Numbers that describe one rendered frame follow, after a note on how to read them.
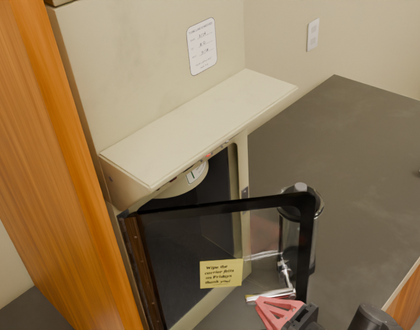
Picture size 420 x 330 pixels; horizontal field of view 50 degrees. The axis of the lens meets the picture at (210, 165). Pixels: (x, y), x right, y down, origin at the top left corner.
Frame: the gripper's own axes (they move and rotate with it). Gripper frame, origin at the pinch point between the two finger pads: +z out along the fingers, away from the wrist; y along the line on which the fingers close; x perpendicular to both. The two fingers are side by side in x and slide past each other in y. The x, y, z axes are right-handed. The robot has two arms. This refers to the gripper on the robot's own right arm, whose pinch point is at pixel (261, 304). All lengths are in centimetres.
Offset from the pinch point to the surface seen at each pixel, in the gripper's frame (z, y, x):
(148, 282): 16.7, 2.6, 10.9
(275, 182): 35, -26, -51
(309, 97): 56, -26, -101
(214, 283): 9.1, 0.1, 2.1
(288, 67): 62, -12, -94
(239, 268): 6.1, 3.4, -1.4
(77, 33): 19, 48, 11
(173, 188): 21.8, 13.6, -1.6
